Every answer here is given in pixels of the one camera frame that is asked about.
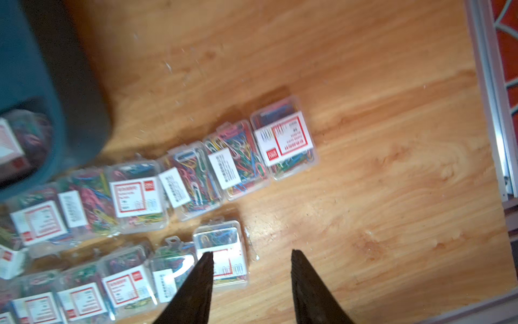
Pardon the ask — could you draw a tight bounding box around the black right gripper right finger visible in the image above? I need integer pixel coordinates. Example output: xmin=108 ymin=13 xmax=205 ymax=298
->
xmin=291 ymin=250 xmax=353 ymax=323

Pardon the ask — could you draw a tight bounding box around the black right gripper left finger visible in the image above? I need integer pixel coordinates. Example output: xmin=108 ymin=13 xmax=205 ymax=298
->
xmin=153 ymin=252 xmax=214 ymax=324

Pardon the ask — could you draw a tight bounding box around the fifteenth clear paper clip box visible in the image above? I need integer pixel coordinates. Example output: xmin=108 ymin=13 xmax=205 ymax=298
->
xmin=150 ymin=236 xmax=198 ymax=305

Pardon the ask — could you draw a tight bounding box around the sixteenth clear paper clip box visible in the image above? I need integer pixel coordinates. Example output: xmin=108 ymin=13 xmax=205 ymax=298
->
xmin=192 ymin=218 xmax=249 ymax=290

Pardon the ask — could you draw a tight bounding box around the fourteenth clear paper clip box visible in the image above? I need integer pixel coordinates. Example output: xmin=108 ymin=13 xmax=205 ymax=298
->
xmin=98 ymin=242 xmax=158 ymax=320

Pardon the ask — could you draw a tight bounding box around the blue plastic storage tray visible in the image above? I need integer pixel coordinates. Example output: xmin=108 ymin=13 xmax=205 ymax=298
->
xmin=1 ymin=1 xmax=112 ymax=201

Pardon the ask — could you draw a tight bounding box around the thirteenth clear paper clip box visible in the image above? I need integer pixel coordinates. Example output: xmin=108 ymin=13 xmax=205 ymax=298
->
xmin=57 ymin=262 xmax=114 ymax=323

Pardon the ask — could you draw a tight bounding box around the eleventh clear paper clip box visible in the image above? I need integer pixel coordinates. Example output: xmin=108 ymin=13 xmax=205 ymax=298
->
xmin=12 ymin=270 xmax=66 ymax=324

